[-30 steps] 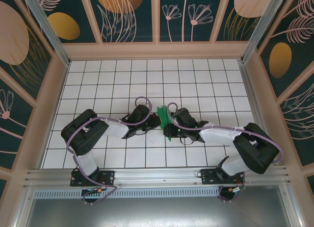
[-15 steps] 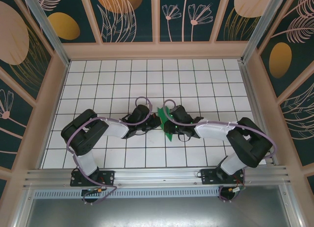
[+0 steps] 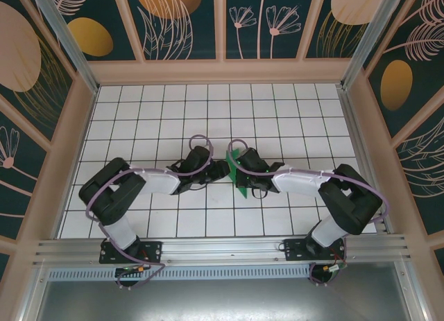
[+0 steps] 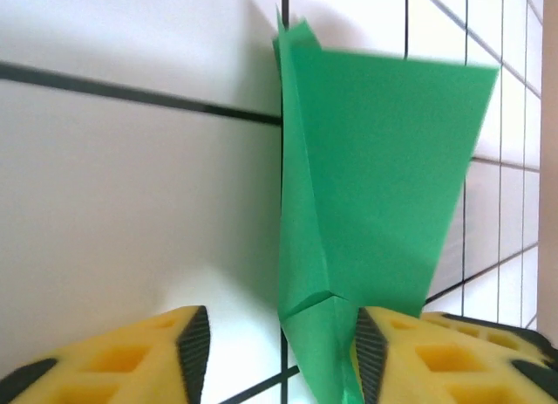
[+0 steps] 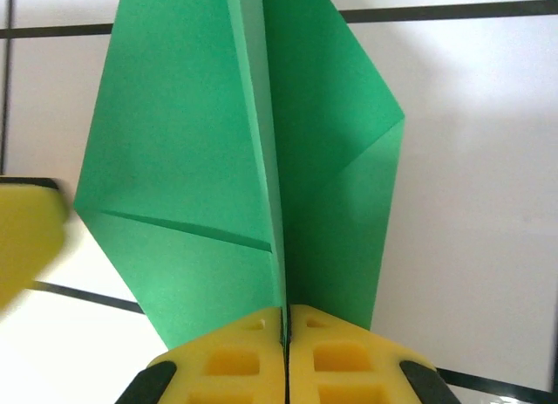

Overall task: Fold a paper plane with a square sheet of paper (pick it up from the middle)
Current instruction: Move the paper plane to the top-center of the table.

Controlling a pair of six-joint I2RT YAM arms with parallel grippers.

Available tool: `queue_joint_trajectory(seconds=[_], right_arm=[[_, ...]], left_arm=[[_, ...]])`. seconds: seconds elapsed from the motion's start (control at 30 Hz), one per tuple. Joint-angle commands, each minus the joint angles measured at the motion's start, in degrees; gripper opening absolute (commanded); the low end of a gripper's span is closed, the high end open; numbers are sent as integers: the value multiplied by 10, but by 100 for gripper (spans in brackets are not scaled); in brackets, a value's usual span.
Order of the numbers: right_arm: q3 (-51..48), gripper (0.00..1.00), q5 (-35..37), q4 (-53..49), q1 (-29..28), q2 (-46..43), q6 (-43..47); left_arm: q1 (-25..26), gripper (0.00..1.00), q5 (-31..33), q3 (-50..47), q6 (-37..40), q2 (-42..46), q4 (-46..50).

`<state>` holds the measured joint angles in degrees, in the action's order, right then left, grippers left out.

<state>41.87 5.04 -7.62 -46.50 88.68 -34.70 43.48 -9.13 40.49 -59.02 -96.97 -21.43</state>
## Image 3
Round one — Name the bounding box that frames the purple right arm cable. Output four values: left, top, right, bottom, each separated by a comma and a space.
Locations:
227, 139, 390, 288

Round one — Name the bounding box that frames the grey metal sheet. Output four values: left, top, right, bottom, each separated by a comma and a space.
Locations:
34, 278, 416, 321

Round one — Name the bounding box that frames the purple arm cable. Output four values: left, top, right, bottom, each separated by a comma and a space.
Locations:
85, 134, 213, 290
227, 139, 390, 288

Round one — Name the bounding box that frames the pale disc grass wall panel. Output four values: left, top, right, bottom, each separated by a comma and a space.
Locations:
304, 0, 379, 60

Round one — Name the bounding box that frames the small circuit board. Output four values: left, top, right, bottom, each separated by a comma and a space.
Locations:
115, 264, 151, 277
321, 263, 349, 276

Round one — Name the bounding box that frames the large pale disc wall panel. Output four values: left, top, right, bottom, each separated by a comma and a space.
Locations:
0, 0, 76, 145

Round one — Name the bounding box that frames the pink leaf outline wall panel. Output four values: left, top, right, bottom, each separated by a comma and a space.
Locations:
395, 95, 444, 236

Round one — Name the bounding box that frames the three flowers wall panel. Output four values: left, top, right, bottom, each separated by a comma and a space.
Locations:
225, 0, 316, 61

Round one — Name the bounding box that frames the slotted grey cable duct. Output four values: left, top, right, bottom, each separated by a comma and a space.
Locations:
46, 265, 315, 281

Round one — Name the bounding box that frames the aluminium mounting rail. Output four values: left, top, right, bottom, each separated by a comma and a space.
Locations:
32, 233, 413, 269

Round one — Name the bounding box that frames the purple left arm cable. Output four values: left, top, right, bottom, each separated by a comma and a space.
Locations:
85, 134, 213, 290

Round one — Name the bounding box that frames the aluminium frame bar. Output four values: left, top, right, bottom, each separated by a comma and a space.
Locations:
15, 267, 48, 321
398, 254, 430, 321

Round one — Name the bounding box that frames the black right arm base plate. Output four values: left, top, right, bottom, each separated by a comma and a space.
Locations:
283, 238, 348, 263

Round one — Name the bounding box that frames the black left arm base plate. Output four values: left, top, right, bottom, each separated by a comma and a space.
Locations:
99, 240, 164, 266

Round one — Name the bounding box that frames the aluminium corner post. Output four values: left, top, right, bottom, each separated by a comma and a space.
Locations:
27, 0, 101, 95
339, 0, 407, 92

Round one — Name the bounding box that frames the orange oval feather wall panel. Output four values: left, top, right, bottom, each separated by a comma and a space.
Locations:
362, 0, 444, 135

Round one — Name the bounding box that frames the single flower wall panel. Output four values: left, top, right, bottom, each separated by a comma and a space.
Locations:
0, 102, 49, 241

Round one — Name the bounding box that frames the orange disc leaves wall panel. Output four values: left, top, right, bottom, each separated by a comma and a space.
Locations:
123, 0, 219, 61

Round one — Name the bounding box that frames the green paper sheet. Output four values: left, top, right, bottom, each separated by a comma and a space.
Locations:
224, 149, 250, 200

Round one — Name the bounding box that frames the aluminium table side rail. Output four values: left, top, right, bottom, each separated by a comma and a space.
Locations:
336, 85, 396, 235

